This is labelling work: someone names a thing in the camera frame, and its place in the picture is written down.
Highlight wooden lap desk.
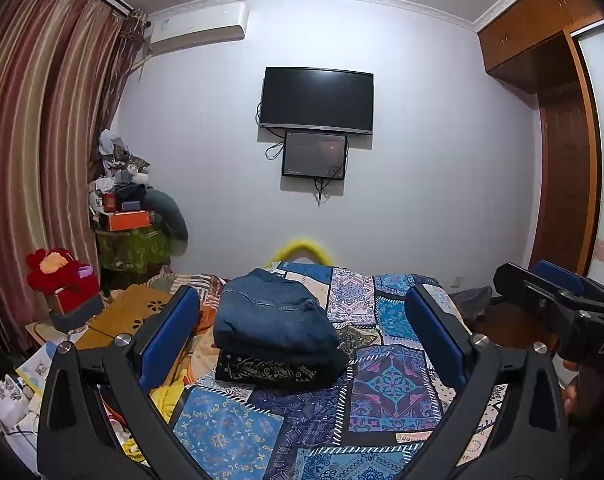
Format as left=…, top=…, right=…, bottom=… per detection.
left=74, top=284, right=175, bottom=351

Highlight red plush toy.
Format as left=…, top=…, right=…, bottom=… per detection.
left=26, top=246, right=100, bottom=311

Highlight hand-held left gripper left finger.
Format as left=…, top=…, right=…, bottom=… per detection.
left=36, top=285, right=213, bottom=480

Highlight small black wall monitor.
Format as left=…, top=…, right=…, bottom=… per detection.
left=282, top=131, right=347, bottom=181

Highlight white plastic containers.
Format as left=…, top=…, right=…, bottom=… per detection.
left=0, top=376, right=32, bottom=426

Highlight black monitor cables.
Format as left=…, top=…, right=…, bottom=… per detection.
left=313, top=177, right=335, bottom=207

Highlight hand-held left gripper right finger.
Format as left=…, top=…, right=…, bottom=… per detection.
left=404, top=282, right=570, bottom=480

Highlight grey bag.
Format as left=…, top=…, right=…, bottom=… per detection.
left=452, top=286, right=494, bottom=322

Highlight grey box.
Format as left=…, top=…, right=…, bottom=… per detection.
left=49, top=292, right=105, bottom=333

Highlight white blue booklet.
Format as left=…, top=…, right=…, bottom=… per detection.
left=16, top=342, right=57, bottom=386

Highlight black wall television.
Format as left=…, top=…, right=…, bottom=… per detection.
left=259, top=66, right=374, bottom=136

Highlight white air conditioner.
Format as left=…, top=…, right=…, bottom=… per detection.
left=146, top=2, right=250, bottom=55

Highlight blue denim jeans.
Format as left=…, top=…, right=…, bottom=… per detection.
left=213, top=267, right=350, bottom=366

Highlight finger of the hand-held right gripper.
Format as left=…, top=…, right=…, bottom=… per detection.
left=493, top=262, right=604, bottom=325
left=533, top=259, right=604, bottom=307

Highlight green patterned table cloth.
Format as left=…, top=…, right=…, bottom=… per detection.
left=96, top=227, right=173, bottom=286

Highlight striped brown curtain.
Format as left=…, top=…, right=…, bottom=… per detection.
left=0, top=0, right=147, bottom=356

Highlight orange box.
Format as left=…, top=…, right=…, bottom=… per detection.
left=106, top=210, right=150, bottom=232

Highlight pile of assorted clutter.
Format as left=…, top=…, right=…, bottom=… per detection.
left=88, top=129, right=153, bottom=213

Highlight yellow hoop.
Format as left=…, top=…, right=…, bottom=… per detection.
left=266, top=237, right=333, bottom=268

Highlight wooden wardrobe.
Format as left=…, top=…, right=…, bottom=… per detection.
left=477, top=0, right=604, bottom=311

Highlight black patterned folded cloth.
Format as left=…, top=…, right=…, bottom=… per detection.
left=214, top=347, right=353, bottom=392

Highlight blue patchwork bedspread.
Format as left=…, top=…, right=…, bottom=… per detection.
left=172, top=260, right=513, bottom=480

